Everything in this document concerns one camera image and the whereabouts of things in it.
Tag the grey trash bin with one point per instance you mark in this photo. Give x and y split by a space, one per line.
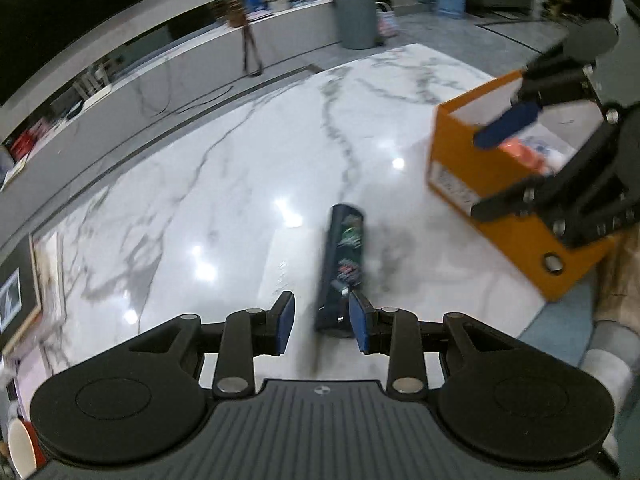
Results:
356 17

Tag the orange cardboard box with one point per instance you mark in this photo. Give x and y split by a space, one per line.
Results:
510 240

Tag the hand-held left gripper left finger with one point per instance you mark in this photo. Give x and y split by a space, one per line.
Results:
285 322

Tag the tripod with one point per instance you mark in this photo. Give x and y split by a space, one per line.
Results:
247 40

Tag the peach pump bottle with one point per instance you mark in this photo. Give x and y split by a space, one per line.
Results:
522 152

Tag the white and red cup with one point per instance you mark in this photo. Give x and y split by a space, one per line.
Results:
22 447

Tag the white lotion bottle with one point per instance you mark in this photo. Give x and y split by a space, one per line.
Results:
556 157

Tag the framed picture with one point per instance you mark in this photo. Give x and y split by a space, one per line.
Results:
17 295

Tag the dark green shampoo bottle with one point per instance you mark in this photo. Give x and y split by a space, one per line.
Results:
345 250

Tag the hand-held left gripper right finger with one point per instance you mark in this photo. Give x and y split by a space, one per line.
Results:
360 322

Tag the light blue rug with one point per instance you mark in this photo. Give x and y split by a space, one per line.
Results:
560 330

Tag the striped bag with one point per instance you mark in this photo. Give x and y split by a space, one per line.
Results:
387 21

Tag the grey television bench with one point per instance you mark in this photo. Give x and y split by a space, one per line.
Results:
165 67

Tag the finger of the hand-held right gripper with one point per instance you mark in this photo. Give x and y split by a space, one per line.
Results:
507 125
575 200

